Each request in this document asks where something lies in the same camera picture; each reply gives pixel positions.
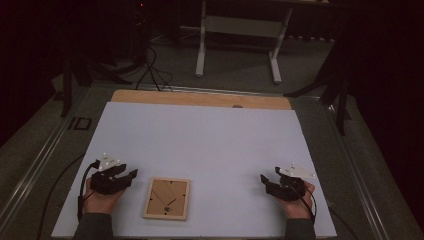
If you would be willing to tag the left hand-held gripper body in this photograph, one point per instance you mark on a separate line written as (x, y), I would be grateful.
(106, 185)

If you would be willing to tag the white table mat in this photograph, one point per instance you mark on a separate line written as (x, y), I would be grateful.
(206, 140)

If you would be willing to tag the black floor socket box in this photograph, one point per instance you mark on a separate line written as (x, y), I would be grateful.
(80, 123)

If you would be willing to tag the person's left hand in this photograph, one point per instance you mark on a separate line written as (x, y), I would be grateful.
(98, 203)

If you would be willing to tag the white metal desk frame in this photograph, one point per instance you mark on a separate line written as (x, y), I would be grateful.
(240, 26)

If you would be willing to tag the wooden picture frame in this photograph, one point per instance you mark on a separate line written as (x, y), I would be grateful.
(166, 198)

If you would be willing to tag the metal floor rail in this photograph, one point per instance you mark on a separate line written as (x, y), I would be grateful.
(33, 170)
(361, 186)

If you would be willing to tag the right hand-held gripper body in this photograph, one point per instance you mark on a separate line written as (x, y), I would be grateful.
(288, 191)

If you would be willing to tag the black stand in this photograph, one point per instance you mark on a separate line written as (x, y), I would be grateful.
(341, 100)
(68, 86)

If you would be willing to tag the person's right hand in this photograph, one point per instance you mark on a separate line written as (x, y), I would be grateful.
(298, 208)

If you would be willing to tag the black device with red light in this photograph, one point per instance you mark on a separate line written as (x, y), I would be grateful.
(140, 30)

